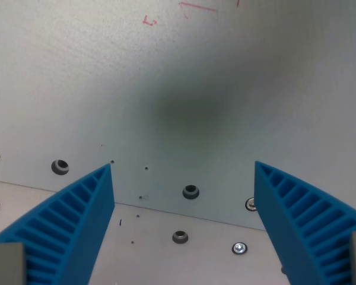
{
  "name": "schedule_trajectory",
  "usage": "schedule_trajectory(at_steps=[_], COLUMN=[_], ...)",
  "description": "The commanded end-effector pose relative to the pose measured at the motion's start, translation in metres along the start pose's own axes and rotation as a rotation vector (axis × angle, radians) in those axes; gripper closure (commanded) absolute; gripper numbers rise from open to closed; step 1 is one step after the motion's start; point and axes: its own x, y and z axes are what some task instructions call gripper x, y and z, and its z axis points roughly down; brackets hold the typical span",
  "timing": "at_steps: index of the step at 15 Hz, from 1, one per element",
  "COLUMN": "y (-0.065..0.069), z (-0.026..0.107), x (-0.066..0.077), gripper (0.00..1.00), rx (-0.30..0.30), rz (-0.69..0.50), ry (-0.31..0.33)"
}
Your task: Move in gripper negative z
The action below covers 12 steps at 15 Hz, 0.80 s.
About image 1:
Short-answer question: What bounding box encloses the grey threaded insert hole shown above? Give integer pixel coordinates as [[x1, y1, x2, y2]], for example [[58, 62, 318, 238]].
[[171, 230, 189, 245]]

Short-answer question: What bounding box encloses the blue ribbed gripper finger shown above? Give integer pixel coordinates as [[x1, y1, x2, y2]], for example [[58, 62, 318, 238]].
[[0, 163, 116, 285], [253, 160, 356, 285]]

